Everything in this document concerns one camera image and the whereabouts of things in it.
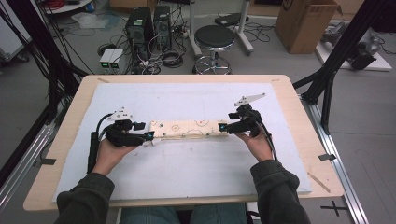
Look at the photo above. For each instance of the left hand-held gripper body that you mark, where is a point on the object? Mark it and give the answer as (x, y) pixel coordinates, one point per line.
(123, 137)

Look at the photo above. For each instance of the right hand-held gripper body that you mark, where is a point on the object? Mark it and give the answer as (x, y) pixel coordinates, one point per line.
(247, 123)

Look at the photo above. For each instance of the cream checked cloth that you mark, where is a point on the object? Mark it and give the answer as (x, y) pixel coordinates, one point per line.
(186, 129)

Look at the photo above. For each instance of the person's left hand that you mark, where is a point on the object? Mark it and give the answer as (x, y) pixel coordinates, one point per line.
(107, 155)

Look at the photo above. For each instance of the person's right hand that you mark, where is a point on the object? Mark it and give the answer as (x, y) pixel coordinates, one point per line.
(261, 147)

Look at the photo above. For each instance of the white foam mat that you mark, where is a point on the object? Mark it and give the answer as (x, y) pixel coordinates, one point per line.
(186, 168)

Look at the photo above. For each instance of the white power supply box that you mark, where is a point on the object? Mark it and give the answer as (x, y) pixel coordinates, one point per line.
(116, 59)
(106, 59)

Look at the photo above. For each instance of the black tape piece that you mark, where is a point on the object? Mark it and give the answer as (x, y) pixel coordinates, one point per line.
(327, 157)
(48, 161)

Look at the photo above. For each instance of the person's left leg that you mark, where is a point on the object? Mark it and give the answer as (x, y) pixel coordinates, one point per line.
(152, 216)

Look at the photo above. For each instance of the person's leg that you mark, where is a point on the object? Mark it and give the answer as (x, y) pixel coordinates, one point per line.
(152, 216)
(218, 214)

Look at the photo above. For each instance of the black round stool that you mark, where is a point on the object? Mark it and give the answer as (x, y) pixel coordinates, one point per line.
(214, 36)

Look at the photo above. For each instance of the person's right leg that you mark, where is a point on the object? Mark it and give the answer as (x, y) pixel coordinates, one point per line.
(218, 214)

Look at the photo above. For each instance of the thin wooden stick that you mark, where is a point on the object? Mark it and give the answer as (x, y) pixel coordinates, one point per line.
(319, 182)

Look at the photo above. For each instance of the flat black case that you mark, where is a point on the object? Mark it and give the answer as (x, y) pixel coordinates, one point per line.
(230, 19)

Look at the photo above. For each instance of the large black computer tower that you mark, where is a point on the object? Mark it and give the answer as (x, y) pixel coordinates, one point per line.
(138, 28)

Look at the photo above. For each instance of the slim black computer tower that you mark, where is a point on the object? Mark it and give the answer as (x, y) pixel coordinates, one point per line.
(162, 26)

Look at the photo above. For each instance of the brown cardboard box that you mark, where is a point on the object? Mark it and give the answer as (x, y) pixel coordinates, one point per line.
(303, 26)

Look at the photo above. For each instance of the clear plastic bag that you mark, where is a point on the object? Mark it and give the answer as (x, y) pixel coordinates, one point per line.
(90, 20)

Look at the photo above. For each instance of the black tape cross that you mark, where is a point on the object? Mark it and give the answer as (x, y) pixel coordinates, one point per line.
(334, 207)

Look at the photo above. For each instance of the white board with grey device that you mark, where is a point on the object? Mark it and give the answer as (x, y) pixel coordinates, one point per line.
(361, 53)

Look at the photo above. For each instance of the white round table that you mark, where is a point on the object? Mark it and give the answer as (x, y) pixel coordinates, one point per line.
(67, 7)

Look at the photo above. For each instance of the aluminium rail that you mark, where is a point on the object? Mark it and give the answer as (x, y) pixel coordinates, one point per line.
(339, 168)
(21, 165)

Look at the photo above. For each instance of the black metal frame post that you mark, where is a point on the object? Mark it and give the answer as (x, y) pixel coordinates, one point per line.
(43, 53)
(336, 59)

